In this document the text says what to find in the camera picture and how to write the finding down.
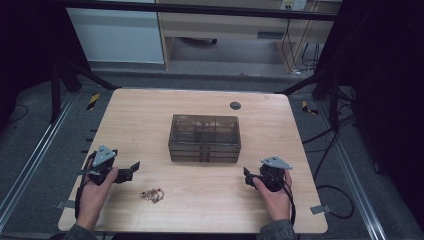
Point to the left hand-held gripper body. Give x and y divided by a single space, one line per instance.
104 156

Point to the black metal stand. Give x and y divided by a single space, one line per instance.
333 100
56 93

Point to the yellow and black floor tape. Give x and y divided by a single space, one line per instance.
309 108
93 101

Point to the person's right hand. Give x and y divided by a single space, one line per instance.
278 203

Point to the metal floor rail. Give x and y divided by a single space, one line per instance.
33 160
353 173

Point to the white power strip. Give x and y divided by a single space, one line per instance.
293 4

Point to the person's left hand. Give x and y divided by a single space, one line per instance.
93 198

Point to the white cabinet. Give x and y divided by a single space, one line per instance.
116 36

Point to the black metal frame bar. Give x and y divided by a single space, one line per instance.
200 8

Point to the dark round table grommet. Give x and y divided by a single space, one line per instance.
235 105

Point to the dark curtain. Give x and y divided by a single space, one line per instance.
386 83
26 43

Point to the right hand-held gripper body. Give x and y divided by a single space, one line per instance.
274 175

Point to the smoky plastic drawer box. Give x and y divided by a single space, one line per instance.
204 131

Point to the grey tape strip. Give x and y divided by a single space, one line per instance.
66 204
320 209

